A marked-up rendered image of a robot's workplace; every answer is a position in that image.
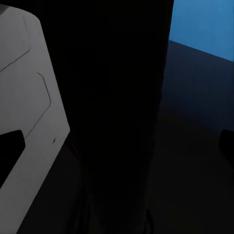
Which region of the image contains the monitor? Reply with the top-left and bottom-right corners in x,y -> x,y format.
0,0 -> 174,234

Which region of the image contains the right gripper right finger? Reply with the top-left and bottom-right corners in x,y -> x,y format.
218,130 -> 234,169

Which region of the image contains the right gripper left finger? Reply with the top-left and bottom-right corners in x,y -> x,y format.
0,130 -> 25,188

